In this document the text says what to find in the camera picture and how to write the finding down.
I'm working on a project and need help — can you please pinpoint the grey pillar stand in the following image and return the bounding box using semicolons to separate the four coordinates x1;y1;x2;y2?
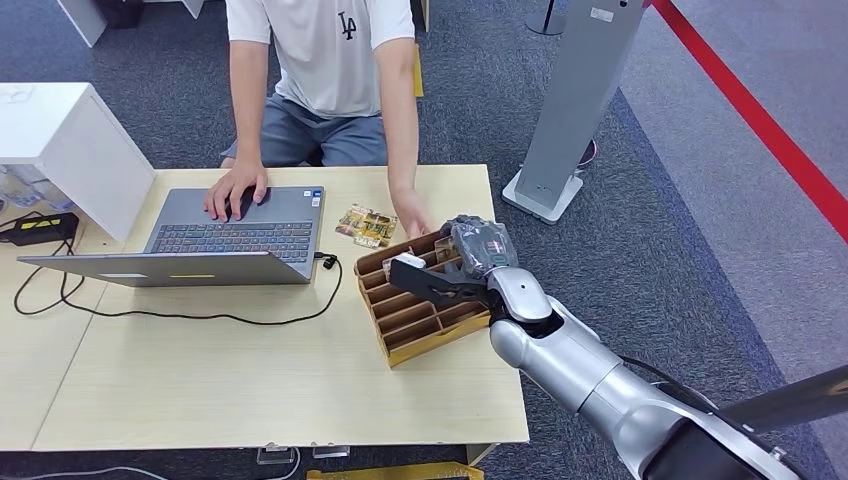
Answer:
501;0;647;227

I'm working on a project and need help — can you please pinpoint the black laptop power cable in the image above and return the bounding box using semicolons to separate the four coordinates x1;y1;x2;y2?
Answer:
13;238;344;327

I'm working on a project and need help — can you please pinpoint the yellow cardboard piece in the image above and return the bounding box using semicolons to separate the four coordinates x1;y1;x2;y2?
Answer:
305;462;485;480

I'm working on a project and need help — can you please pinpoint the person's right hand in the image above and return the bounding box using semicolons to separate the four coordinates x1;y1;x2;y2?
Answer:
203;158;271;224

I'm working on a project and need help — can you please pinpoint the brown wooden card holder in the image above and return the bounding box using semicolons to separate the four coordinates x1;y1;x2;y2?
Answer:
354;228;493;369

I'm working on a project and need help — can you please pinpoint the white furniture piece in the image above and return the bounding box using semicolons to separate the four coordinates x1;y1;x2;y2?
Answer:
56;0;207;49

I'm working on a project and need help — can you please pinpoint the dark metal pole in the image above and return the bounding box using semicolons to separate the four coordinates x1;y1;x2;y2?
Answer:
718;365;848;435

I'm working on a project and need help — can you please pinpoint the person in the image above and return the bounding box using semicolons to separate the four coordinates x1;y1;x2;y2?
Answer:
220;0;417;168

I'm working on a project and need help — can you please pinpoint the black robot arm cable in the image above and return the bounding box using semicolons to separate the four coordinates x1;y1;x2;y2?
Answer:
619;356;720;415

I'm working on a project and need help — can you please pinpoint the person's left hand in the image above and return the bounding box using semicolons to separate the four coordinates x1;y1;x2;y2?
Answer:
390;188;437;241

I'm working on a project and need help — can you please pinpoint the black round stand base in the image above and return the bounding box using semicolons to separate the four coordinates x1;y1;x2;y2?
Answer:
525;0;568;38

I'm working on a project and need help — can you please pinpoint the grey laptop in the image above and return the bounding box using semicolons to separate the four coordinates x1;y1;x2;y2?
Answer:
17;186;326;289

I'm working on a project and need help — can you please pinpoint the black power adapter yellow label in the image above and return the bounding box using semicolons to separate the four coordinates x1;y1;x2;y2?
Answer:
0;212;81;248

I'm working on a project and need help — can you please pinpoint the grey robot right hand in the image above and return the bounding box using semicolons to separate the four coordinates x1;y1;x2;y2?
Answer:
438;213;521;281

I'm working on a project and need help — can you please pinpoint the white box cabinet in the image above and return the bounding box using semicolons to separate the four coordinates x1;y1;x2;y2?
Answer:
0;82;158;244

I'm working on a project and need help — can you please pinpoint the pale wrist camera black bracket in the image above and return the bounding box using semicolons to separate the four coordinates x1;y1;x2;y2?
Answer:
388;252;495;311

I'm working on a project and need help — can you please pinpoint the clear plastic container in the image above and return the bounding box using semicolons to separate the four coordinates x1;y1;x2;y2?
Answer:
0;165;77;213

